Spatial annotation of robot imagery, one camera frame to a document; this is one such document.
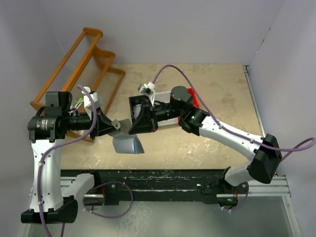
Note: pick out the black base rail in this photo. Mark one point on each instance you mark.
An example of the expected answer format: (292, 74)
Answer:
(183, 185)

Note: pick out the white cards in black bin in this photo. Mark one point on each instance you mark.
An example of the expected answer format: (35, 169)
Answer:
(136, 110)

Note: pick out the green marker pen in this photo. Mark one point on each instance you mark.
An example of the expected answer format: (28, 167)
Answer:
(78, 103)

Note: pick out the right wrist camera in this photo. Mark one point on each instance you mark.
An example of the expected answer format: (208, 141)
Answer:
(148, 90)

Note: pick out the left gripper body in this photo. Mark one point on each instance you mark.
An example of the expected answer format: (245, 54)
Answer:
(97, 127)

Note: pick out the grey card holder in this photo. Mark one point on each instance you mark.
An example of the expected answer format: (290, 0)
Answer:
(123, 142)

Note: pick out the black plastic bin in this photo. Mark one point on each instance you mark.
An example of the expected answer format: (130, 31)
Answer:
(135, 103)

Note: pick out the orange wooden rack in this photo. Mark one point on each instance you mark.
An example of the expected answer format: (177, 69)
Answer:
(87, 64)

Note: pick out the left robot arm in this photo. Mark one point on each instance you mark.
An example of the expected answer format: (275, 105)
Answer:
(47, 131)

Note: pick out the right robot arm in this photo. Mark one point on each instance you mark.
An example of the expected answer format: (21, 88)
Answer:
(261, 152)

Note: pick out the red plastic bin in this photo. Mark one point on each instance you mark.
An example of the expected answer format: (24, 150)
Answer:
(195, 100)

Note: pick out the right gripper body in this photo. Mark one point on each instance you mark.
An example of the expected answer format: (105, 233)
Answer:
(153, 116)

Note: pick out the white plastic bin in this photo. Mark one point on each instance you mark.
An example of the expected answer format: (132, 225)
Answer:
(163, 96)

